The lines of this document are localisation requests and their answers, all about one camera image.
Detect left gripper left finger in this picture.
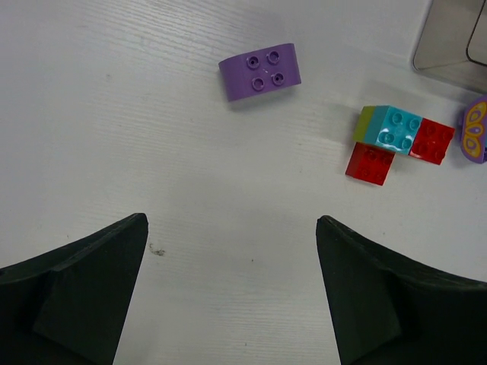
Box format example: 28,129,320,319
1,213,148,364

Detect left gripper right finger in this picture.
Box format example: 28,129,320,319
316,215,486,364

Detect purple rounded lego brick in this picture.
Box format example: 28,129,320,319
218,43,301,102

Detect red lego brick lower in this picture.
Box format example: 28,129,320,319
345,142,395,186

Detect red lego brick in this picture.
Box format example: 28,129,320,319
409,118,455,165
345,142,395,186

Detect red lego brick upper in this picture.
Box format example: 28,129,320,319
409,118,455,165

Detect blue green lego brick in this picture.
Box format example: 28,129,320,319
352,106,423,155

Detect purple butterfly lego piece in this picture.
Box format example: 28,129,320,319
460,95,486,164

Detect clear bin nearest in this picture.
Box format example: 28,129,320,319
412,1,486,94

